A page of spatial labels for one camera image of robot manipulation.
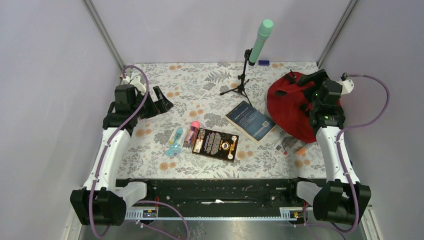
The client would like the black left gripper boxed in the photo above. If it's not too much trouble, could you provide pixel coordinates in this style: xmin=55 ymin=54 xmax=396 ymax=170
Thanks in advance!
xmin=131 ymin=85 xmax=173 ymax=119

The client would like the red student backpack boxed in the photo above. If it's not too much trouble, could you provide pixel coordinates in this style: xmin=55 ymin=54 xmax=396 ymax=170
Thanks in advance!
xmin=266 ymin=71 xmax=324 ymax=143

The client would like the black card game box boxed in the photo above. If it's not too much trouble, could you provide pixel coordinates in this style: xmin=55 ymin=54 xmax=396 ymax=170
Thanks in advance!
xmin=192 ymin=128 xmax=240 ymax=162

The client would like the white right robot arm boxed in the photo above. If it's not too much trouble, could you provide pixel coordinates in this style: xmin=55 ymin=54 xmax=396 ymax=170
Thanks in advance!
xmin=286 ymin=69 xmax=371 ymax=227

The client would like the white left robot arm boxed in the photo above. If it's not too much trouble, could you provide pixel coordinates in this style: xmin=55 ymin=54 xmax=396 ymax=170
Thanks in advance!
xmin=70 ymin=84 xmax=174 ymax=226

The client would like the pink capped marker set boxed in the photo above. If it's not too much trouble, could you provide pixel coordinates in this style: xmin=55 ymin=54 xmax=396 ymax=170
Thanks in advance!
xmin=184 ymin=121 xmax=200 ymax=146

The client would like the small blue block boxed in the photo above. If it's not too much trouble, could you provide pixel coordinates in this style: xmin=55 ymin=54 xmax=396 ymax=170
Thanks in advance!
xmin=257 ymin=60 xmax=270 ymax=66

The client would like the clear plastic pouch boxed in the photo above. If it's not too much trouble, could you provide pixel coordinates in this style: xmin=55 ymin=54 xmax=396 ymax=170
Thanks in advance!
xmin=272 ymin=133 xmax=306 ymax=157

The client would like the orange glue stick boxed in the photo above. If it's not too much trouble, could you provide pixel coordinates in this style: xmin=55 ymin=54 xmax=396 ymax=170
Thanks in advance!
xmin=296 ymin=143 xmax=315 ymax=156

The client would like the blue paperback book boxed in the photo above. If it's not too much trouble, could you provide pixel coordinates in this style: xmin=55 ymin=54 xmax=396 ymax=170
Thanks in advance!
xmin=225 ymin=100 xmax=276 ymax=144

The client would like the black mini tripod stand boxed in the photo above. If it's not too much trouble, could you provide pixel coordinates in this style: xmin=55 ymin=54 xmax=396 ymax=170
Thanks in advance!
xmin=219 ymin=48 xmax=253 ymax=106

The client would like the mint green microphone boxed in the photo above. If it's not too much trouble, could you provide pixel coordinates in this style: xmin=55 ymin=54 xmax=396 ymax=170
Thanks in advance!
xmin=248 ymin=19 xmax=274 ymax=66

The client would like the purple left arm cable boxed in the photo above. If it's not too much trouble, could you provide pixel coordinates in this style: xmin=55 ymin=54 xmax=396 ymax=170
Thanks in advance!
xmin=87 ymin=65 xmax=191 ymax=240

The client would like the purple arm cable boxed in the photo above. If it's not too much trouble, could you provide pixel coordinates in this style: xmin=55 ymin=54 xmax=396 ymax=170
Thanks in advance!
xmin=87 ymin=65 xmax=191 ymax=240
xmin=303 ymin=73 xmax=391 ymax=240

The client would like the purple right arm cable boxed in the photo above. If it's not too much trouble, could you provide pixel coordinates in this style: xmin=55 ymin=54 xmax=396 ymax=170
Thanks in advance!
xmin=303 ymin=73 xmax=391 ymax=240

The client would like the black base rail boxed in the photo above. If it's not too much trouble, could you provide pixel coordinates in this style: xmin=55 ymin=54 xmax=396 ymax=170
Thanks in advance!
xmin=116 ymin=178 xmax=304 ymax=220

